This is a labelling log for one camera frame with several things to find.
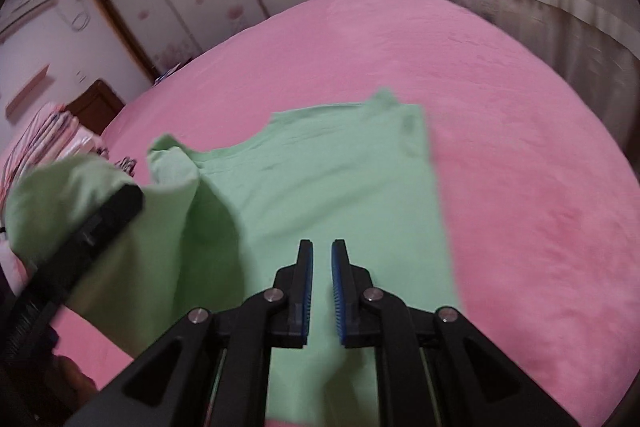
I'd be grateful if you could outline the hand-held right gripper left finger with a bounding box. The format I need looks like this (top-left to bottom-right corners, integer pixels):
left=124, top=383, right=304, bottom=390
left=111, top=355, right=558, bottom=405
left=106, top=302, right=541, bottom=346
left=67, top=239, right=316, bottom=427

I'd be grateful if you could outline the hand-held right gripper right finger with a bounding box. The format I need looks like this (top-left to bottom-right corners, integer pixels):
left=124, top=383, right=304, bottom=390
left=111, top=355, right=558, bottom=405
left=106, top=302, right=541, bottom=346
left=331, top=239, right=576, bottom=427

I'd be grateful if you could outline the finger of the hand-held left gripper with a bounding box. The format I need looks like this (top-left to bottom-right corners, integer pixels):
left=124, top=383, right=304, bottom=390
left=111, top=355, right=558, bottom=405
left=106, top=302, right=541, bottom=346
left=29, top=184, right=146, bottom=306

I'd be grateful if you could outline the light green t-shirt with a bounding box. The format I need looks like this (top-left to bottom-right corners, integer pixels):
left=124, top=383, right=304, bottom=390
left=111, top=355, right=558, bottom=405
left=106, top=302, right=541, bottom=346
left=5, top=89, right=464, bottom=427

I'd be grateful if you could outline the person's left hand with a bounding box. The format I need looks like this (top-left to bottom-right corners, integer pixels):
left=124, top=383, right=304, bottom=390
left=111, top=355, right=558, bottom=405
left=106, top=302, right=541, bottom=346
left=46, top=354, right=99, bottom=408

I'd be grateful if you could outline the stack of folded bedding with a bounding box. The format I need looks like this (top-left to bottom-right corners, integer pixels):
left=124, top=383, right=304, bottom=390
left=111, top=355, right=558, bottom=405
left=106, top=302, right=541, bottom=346
left=0, top=102, right=138, bottom=303

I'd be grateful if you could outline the dark wooden headboard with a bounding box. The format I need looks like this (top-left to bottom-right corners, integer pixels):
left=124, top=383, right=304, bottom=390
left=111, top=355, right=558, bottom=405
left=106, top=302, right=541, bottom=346
left=65, top=79, right=126, bottom=138

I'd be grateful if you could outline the pink fleece blanket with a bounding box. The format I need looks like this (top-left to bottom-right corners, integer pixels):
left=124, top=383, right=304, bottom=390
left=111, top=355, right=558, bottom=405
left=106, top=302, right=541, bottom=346
left=50, top=0, right=629, bottom=427

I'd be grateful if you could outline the pink wall shelf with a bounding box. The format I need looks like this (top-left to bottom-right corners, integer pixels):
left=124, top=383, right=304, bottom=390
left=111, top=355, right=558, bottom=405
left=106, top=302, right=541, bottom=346
left=5, top=64, right=51, bottom=120

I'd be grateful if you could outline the white looped cable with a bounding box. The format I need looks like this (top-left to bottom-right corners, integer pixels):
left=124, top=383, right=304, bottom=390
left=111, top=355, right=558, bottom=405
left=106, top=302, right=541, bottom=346
left=69, top=0, right=92, bottom=32

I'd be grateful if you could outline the white wall air conditioner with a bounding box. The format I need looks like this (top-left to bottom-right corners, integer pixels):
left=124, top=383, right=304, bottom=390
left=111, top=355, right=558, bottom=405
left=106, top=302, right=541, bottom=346
left=0, top=0, right=59, bottom=44

